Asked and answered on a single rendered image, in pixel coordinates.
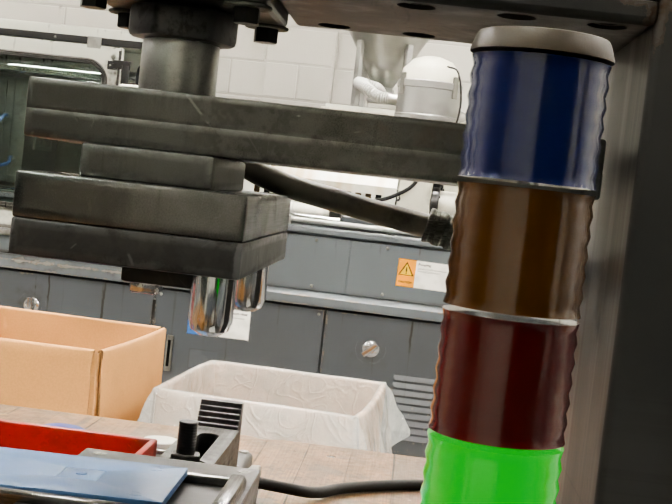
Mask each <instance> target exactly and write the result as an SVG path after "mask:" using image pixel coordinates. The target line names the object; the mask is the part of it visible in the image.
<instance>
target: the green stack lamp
mask: <svg viewBox="0 0 672 504"><path fill-rule="evenodd" d="M427 433H428V444H427V446H426V449H425V455H426V462H425V465H424V468H423V477H424V481H423V484H422V486H421V489H420V492H421V499H422V500H421V502H420V504H556V497H557V494H558V492H559V483H558V478H559V476H560V473H561V471H562V467H561V457H562V455H563V452H564V448H563V447H561V448H558V449H551V450H520V449H509V448H500V447H493V446H486V445H480V444H475V443H470V442H466V441H461V440H457V439H454V438H450V437H447V436H444V435H441V434H439V433H437V432H435V431H433V430H431V429H430V428H429V429H428V430H427Z"/></svg>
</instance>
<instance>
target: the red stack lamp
mask: <svg viewBox="0 0 672 504"><path fill-rule="evenodd" d="M442 311H443V319H442V322H441V324H440V333H441V338H440V341H439V343H438V346H437V348H438V356H439V357H438V359H437V362H436V365H435V371H436V378H435V381H434V384H433V393H434V397H433V400H432V402H431V405H430V408H431V415H432V416H431V418H430V421H429V424H428V427H429V428H430V429H431V430H433V431H435V432H437V433H439V434H441V435H444V436H447V437H450V438H454V439H457V440H461V441H466V442H470V443H475V444H480V445H486V446H493V447H500V448H509V449H520V450H551V449H558V448H561V447H563V446H564V445H565V440H564V432H565V429H566V427H567V416H566V413H567V411H568V408H569V406H570V400H569V392H570V389H571V387H572V376H571V373H572V371H573V368H574V365H575V360H574V352H575V349H576V347H577V336H576V333H577V330H578V328H579V325H580V323H578V322H576V321H573V320H559V319H544V318H533V317H524V316H515V315H507V314H500V313H493V312H486V311H480V310H474V309H469V308H464V307H459V306H455V305H444V306H442Z"/></svg>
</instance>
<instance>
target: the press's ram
mask: <svg viewBox="0 0 672 504"><path fill-rule="evenodd" d="M233 17H234V15H231V14H229V13H226V12H223V11H221V10H218V9H215V8H213V7H207V6H200V5H192V4H185V3H177V2H169V1H162V0H159V1H149V2H138V3H134V4H132V6H131V8H130V18H129V27H128V31H129V34H130V35H132V36H133V37H137V38H140V39H143V44H142V53H141V63H140V73H139V82H138V88H135V87H126V86H117V85H108V84H99V83H89V82H80V81H71V80H62V79H53V78H44V77H35V76H32V77H30V78H29V83H28V93H27V103H26V113H25V123H24V135H26V136H31V137H38V138H44V139H51V140H58V141H64V142H71V143H79V144H82V148H81V158H80V167H79V173H65V172H49V171H34V170H17V172H16V179H15V189H14V199H13V209H12V215H13V216H14V217H12V219H11V229H10V239H9V249H8V251H9V253H11V254H19V255H27V256H36V257H44V258H52V259H61V260H69V261H78V262H86V263H94V264H103V265H111V266H120V267H122V270H121V280H122V281H126V282H130V288H129V289H130V291H131V292H133V293H141V294H150V295H156V294H159V293H161V291H162V286H168V287H176V288H185V289H191V292H190V302H189V311H188V320H189V325H190V328H191V329H192V330H193V331H195V332H196V333H197V334H199V335H202V336H207V337H218V336H220V335H223V334H225V333H227V332H228V331H229V329H230V326H231V324H232V322H233V314H234V308H236V309H237V310H239V311H244V312H254V311H256V310H258V309H260V308H262V306H263V304H264V302H265V299H266V291H267V282H268V273H269V265H271V264H274V263H276V262H278V261H280V260H282V259H284V258H285V251H286V242H287V230H288V224H289V215H290V206H291V199H289V198H288V197H287V196H286V195H277V194H275V193H268V192H255V191H246V190H242V189H243V184H244V175H245V166H246V165H245V163H243V162H247V163H256V164H264V165H273V166H282V167H291V168H300V169H309V170H317V171H326V172H335V173H344V174H353V175H362V176H370V177H379V178H388V179H397V180H406V181H415V182H424V183H432V184H441V185H450V186H457V181H465V182H476V183H486V184H496V185H505V186H514V187H523V188H532V189H541V190H550V191H558V192H567V193H575V194H582V195H590V196H596V198H595V200H598V199H599V198H600V192H601V184H602V176H603V168H604V160H605V152H606V144H607V142H606V140H604V139H600V141H601V149H602V150H601V153H600V155H599V158H598V165H599V172H598V175H597V177H596V180H595V182H596V190H597V191H589V190H577V189H566V188H556V187H547V186H537V185H528V184H519V183H511V182H502V181H494V180H486V179H478V178H470V177H463V176H458V173H459V170H460V168H461V160H460V154H461V151H462V148H463V146H464V144H463V136H462V135H463V132H464V129H465V127H466V124H462V123H453V122H444V121H435V120H426V119H417V118H408V117H399V116H389V115H380V114H371V113H362V112H353V111H344V110H335V109H326V108H317V107H308V106H299V105H289V104H280V103H271V102H262V101H253V100H244V99H235V98H226V97H217V96H215V95H216V85H217V76H218V67H219V58H220V49H232V48H234V47H235V46H236V43H237V34H238V25H239V24H235V23H234V22H233Z"/></svg>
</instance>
